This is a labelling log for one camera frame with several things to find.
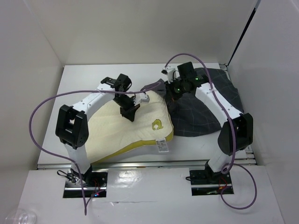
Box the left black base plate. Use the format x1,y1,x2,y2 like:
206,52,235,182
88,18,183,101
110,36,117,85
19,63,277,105
65,171,108,189

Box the clear plastic object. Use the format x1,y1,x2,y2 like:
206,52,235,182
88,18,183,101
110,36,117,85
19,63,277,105
4,208,37,224

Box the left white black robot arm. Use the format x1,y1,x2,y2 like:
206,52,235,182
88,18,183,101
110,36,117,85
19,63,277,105
55,74,150,186

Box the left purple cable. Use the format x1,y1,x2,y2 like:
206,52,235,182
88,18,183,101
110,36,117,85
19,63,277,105
28,90,149,216

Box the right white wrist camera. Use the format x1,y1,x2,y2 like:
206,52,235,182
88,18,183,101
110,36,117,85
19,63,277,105
161,65,176,83

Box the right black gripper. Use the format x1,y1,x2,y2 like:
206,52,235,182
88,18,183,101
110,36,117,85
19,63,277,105
164,77,186,102

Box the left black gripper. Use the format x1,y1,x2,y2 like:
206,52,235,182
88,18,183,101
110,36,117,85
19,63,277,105
112,93,140,121

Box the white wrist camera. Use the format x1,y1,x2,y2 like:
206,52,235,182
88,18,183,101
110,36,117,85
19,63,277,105
161,65,176,83
134,93,150,105

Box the dark grey plaid pillowcase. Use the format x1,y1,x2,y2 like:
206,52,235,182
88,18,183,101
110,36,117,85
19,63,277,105
139,67,244,137

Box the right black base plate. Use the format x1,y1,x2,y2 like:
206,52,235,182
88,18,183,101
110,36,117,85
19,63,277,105
186,170,232,185

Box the aluminium rail front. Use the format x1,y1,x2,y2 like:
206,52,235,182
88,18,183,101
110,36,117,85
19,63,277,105
37,159,257,170

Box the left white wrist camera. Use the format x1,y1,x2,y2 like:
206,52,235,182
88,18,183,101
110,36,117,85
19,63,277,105
134,93,150,105

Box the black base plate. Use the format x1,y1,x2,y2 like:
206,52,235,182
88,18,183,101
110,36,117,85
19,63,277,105
65,171,108,189
186,170,232,185

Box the cream yellow pillow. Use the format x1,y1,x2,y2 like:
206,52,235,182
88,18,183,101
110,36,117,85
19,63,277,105
85,91,174,163

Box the dark vertical frame pole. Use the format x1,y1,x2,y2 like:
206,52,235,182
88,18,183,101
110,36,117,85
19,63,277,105
226,0,261,66

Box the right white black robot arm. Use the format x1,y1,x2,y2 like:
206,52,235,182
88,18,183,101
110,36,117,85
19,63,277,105
162,62,253,183

